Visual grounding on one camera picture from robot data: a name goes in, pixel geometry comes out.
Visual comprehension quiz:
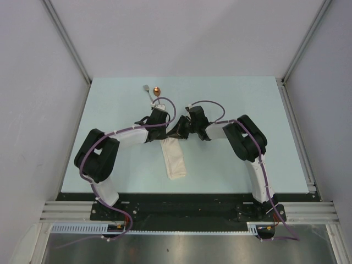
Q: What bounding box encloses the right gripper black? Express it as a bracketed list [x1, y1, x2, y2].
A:
[167, 115, 199, 139]

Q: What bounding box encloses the white cloth napkin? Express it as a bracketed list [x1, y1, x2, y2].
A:
[160, 138, 187, 180]

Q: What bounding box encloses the silver fork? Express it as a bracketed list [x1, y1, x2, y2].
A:
[143, 85, 153, 102]

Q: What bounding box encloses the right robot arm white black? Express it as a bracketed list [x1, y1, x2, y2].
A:
[167, 106, 278, 221]

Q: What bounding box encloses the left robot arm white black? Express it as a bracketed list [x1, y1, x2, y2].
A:
[74, 104, 171, 220]

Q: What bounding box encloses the copper spoon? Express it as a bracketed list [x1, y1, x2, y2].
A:
[153, 86, 161, 97]

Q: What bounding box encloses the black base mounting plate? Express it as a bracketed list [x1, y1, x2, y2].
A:
[56, 192, 320, 225]

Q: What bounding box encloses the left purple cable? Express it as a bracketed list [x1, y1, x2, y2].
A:
[54, 96, 177, 248]

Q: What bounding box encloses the purple cable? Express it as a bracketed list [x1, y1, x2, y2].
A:
[54, 96, 177, 248]
[191, 100, 300, 242]

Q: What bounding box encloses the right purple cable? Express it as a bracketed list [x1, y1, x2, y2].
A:
[191, 100, 300, 242]

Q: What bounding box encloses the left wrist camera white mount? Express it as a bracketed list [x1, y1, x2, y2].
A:
[151, 103, 166, 112]

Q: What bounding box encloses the right aluminium frame post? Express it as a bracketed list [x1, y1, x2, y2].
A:
[283, 0, 332, 83]

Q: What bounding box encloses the aluminium frame post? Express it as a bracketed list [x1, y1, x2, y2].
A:
[40, 0, 92, 87]
[283, 0, 332, 83]

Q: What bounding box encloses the white slotted cable duct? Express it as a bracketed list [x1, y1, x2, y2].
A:
[51, 222, 273, 235]

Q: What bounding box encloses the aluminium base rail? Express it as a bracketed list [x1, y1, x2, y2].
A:
[40, 201, 339, 224]

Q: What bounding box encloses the left aluminium frame post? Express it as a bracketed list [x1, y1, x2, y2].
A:
[40, 0, 92, 87]

